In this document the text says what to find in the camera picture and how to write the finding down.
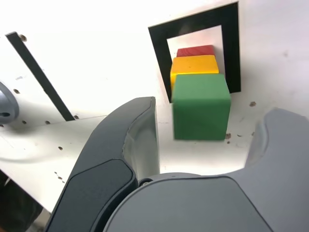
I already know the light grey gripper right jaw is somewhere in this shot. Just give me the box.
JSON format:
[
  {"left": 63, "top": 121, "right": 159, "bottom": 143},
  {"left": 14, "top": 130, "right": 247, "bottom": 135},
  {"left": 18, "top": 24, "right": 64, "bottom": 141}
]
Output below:
[{"left": 102, "top": 107, "right": 309, "bottom": 232}]

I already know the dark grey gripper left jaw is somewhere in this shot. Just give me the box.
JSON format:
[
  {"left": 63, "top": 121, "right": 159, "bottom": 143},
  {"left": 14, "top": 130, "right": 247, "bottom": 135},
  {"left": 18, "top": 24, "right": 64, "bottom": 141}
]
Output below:
[{"left": 45, "top": 96, "right": 160, "bottom": 232}]

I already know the green cube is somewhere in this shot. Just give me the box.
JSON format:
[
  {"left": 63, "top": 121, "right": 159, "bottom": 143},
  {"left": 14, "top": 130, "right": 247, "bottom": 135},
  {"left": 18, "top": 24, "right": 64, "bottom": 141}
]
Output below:
[{"left": 171, "top": 73, "right": 232, "bottom": 141}]

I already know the yellow cube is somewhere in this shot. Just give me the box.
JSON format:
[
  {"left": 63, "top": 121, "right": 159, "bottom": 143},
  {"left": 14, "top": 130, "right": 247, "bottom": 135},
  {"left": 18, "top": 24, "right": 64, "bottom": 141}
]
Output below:
[{"left": 170, "top": 55, "right": 220, "bottom": 90}]

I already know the red cube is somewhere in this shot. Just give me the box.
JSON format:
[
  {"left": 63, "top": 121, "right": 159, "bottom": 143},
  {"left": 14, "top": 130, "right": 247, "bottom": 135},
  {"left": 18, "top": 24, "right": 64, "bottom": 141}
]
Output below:
[{"left": 176, "top": 44, "right": 215, "bottom": 58}]

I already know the black tape square outline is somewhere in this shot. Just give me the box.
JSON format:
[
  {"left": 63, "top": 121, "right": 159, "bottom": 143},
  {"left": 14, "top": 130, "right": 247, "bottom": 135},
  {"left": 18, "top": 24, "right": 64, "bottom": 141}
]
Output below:
[{"left": 148, "top": 1, "right": 242, "bottom": 103}]

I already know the black tape strip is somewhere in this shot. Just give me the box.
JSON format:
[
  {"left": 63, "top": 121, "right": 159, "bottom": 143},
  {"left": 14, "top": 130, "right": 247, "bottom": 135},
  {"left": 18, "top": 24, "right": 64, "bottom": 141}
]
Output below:
[{"left": 5, "top": 31, "right": 75, "bottom": 121}]

